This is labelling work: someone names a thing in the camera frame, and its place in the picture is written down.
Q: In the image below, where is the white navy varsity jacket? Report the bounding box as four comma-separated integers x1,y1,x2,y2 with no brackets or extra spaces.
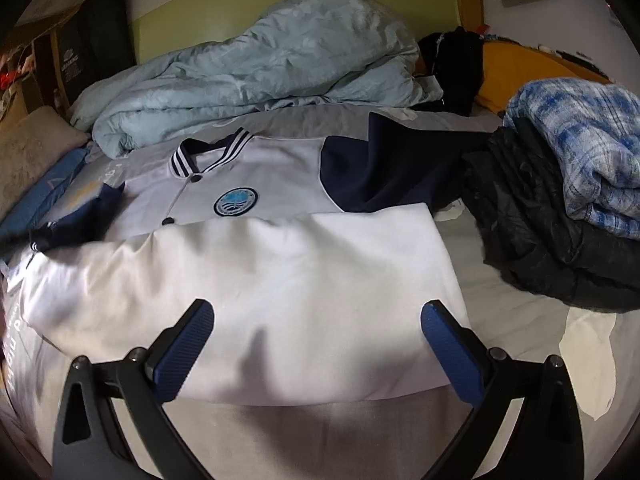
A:
4,113,487,405

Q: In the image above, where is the grey printed bed sheet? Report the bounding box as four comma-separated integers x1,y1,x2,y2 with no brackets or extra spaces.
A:
0,104,640,480

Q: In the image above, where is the black garment pile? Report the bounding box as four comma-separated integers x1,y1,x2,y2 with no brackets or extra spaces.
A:
418,29,639,312

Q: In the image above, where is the blue folded garment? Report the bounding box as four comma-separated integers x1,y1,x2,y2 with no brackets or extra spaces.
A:
1,148,89,262

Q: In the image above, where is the beige patterned pillow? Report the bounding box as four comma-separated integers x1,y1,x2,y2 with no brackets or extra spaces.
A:
1,106,88,219

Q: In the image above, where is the blue plaid shirt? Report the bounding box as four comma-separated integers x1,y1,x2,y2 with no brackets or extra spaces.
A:
503,77,639,240

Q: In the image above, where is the orange cloth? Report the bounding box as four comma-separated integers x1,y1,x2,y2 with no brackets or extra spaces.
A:
475,41,611,115

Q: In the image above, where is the black box with logo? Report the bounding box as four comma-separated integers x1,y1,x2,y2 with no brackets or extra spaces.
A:
55,0,136,105

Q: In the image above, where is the pale green quilt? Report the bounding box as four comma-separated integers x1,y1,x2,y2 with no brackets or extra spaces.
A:
70,0,444,158

